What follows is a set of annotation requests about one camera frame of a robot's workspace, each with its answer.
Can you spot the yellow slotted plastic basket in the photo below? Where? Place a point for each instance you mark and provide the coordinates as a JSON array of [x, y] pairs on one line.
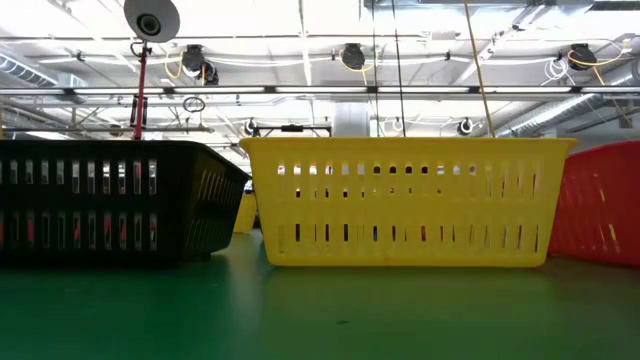
[[246, 215], [400, 150]]

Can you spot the long LED light bar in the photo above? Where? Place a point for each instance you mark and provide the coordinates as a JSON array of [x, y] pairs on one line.
[[320, 90]]

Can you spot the red desk lamp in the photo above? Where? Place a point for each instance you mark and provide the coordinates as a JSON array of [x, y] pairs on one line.
[[165, 27]]

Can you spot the black slotted plastic basket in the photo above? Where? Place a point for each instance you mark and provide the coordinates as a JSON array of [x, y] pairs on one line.
[[100, 150]]

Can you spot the black horizontal rail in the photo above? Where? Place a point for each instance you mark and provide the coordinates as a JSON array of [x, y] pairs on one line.
[[292, 128]]

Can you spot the white cylindrical duct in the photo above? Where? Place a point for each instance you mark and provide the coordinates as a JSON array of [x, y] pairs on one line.
[[351, 122]]

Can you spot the silver ventilation duct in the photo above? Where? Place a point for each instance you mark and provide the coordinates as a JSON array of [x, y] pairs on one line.
[[550, 117], [25, 72]]

